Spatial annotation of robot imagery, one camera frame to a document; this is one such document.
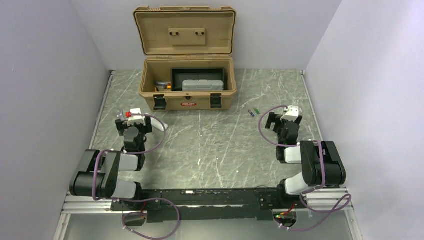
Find white remote control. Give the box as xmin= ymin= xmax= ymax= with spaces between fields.
xmin=144 ymin=116 xmax=169 ymax=132

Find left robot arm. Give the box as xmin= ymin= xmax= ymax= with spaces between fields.
xmin=69 ymin=116 xmax=153 ymax=210

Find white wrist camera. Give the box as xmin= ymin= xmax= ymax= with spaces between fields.
xmin=280 ymin=105 xmax=301 ymax=122
xmin=125 ymin=108 xmax=145 ymax=126

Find aluminium rail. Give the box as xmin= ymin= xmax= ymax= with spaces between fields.
xmin=61 ymin=188 xmax=354 ymax=215

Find silver open-end wrench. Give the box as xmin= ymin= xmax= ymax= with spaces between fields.
xmin=115 ymin=110 xmax=126 ymax=121

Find black toolbox tray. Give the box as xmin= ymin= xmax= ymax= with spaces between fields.
xmin=171 ymin=67 xmax=227 ymax=92

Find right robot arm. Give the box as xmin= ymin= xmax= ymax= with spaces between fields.
xmin=265 ymin=111 xmax=347 ymax=208

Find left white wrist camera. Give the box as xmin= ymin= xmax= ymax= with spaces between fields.
xmin=125 ymin=108 xmax=145 ymax=126

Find orange handled tool in toolbox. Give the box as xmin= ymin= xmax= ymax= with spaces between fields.
xmin=155 ymin=82 xmax=172 ymax=92

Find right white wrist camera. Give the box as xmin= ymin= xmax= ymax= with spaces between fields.
xmin=280 ymin=105 xmax=301 ymax=122

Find tan plastic toolbox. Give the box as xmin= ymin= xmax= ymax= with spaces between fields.
xmin=133 ymin=6 xmax=237 ymax=112

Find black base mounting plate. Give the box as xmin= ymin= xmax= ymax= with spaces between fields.
xmin=110 ymin=185 xmax=305 ymax=223

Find grey plastic case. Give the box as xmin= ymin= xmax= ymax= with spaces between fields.
xmin=182 ymin=79 xmax=224 ymax=92

